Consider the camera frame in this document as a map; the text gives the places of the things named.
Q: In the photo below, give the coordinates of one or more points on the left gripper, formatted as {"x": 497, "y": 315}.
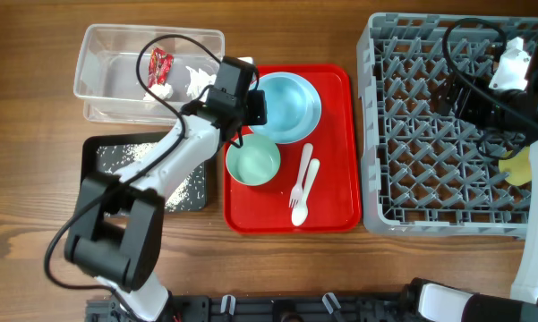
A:
{"x": 259, "y": 115}

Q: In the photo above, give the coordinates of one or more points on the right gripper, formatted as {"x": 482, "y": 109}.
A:
{"x": 467, "y": 110}

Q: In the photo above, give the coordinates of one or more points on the light blue bowl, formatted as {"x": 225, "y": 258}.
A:
{"x": 286, "y": 105}

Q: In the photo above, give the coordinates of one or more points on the light blue plate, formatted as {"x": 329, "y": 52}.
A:
{"x": 315, "y": 107}

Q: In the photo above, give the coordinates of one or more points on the green bowl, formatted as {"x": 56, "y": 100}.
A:
{"x": 256, "y": 162}

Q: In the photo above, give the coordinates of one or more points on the white tissue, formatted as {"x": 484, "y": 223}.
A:
{"x": 199, "y": 80}

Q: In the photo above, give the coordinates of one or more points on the yellow plastic cup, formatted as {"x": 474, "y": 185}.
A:
{"x": 517, "y": 168}

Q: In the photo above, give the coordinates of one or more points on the white plastic fork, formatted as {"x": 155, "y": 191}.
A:
{"x": 297, "y": 190}

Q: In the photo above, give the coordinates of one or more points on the small white tissue ball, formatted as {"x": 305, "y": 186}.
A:
{"x": 163, "y": 91}

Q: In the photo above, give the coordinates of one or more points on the red snack wrapper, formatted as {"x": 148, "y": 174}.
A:
{"x": 160, "y": 64}

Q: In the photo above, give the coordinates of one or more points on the white rice pile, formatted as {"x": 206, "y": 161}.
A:
{"x": 190, "y": 195}

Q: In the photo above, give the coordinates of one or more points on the white plastic spoon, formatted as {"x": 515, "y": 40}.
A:
{"x": 300, "y": 211}

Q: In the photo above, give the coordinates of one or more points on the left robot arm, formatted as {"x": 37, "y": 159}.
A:
{"x": 115, "y": 232}

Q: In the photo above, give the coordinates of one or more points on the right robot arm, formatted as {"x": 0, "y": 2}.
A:
{"x": 506, "y": 103}

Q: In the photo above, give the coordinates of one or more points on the grey dishwasher rack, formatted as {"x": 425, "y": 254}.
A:
{"x": 424, "y": 174}

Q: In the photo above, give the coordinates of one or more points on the clear plastic waste bin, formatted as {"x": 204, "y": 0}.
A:
{"x": 109, "y": 72}

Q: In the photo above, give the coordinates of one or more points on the black food waste tray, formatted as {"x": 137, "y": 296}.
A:
{"x": 91, "y": 144}

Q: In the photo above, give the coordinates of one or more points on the red serving tray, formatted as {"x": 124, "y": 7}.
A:
{"x": 334, "y": 201}

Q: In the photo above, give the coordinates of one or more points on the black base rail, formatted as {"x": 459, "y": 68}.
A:
{"x": 343, "y": 308}

